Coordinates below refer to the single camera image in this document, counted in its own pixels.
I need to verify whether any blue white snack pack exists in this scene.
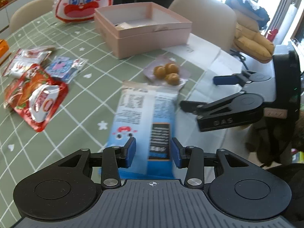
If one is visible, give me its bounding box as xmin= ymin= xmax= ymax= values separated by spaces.
xmin=107 ymin=81 xmax=178 ymax=180

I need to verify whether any red snack bag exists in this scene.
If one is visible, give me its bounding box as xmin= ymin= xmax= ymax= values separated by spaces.
xmin=4 ymin=64 xmax=69 ymax=132

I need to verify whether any clear Peppa Pig candy bag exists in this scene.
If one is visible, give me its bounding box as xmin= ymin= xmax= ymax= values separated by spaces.
xmin=45 ymin=56 xmax=88 ymax=84

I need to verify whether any white paper sheet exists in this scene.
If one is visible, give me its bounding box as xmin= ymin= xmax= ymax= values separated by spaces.
xmin=164 ymin=34 xmax=242 ymax=102

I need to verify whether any beige chair near box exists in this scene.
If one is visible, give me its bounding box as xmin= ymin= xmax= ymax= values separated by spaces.
xmin=169 ymin=0 xmax=237 ymax=52

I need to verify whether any green checked tablecloth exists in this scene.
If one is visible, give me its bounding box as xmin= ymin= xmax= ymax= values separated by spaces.
xmin=0 ymin=10 xmax=207 ymax=228

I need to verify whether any dark backpack on chair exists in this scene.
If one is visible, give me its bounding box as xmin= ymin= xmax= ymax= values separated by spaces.
xmin=225 ymin=0 xmax=270 ymax=30

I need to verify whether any purple pack of round pastries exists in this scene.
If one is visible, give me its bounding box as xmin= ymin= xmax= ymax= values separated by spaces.
xmin=143 ymin=55 xmax=191 ymax=91

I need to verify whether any pink cardboard box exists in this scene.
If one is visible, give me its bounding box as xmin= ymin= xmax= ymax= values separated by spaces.
xmin=94 ymin=2 xmax=192 ymax=59

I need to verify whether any white red snack packet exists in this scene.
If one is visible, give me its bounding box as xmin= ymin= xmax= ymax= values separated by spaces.
xmin=2 ymin=45 xmax=58 ymax=79

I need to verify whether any orange tissue box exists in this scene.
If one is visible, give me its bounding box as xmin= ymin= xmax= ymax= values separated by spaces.
xmin=0 ymin=39 xmax=11 ymax=65

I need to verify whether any beige chair far left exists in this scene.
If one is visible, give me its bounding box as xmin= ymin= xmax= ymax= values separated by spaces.
xmin=9 ymin=0 xmax=55 ymax=33

